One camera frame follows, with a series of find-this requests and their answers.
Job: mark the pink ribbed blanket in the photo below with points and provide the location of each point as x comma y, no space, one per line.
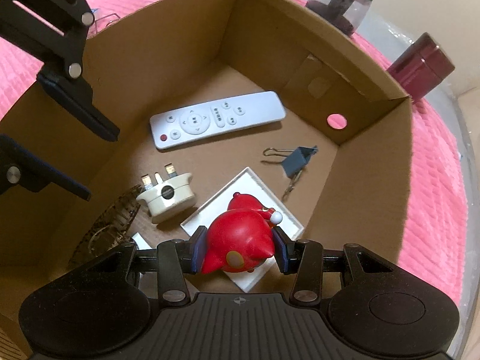
435,194

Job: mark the blue binder clip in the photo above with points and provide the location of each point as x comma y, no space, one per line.
293,163

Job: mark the white UK power plug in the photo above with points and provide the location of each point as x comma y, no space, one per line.
166,198

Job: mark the glass jar dark base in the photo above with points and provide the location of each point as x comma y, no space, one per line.
344,15

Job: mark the white remote control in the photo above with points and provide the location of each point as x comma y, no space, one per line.
208,119

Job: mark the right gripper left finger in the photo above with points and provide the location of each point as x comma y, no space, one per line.
176,258

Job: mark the red toy figure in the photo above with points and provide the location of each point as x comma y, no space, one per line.
240,239

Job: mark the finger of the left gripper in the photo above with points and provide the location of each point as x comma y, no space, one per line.
19,167
76,97

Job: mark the metal wire puzzle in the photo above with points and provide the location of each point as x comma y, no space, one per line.
102,19

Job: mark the brown cardboard box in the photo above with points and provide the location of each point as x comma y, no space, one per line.
108,308

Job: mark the maroon cylindrical flask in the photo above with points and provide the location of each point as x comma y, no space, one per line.
421,67

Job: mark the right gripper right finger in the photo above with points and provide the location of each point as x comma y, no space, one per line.
303,259

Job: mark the white flat square box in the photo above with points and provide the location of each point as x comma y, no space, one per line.
246,182

